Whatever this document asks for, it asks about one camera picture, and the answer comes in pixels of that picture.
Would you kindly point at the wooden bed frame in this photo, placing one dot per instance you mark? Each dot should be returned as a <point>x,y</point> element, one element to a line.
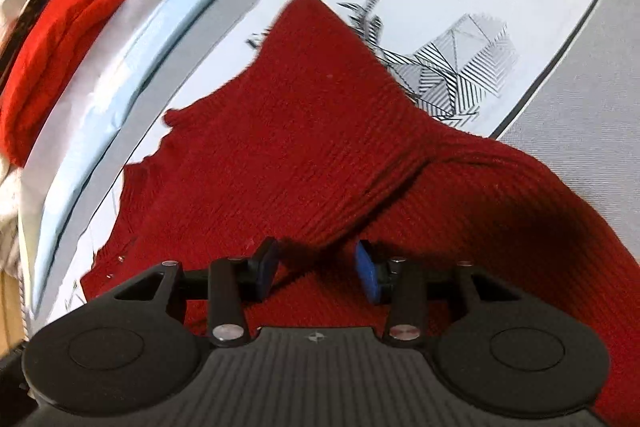
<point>10,307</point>

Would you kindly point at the light blue bed sheet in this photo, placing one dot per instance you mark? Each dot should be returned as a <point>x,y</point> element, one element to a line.
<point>100,107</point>

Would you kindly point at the dark red knit sweater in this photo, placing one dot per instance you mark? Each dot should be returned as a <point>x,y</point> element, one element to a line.
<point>325,157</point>

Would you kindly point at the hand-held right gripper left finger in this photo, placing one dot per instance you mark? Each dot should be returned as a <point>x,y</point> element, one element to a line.
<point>262,272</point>

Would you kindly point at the folded cream blanket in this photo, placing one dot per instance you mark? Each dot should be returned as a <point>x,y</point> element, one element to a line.
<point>7,197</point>

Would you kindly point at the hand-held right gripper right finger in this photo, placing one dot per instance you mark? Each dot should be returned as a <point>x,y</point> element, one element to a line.
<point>367,274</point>

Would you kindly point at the folded red blanket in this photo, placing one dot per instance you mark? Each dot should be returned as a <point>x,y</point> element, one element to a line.
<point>60,32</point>

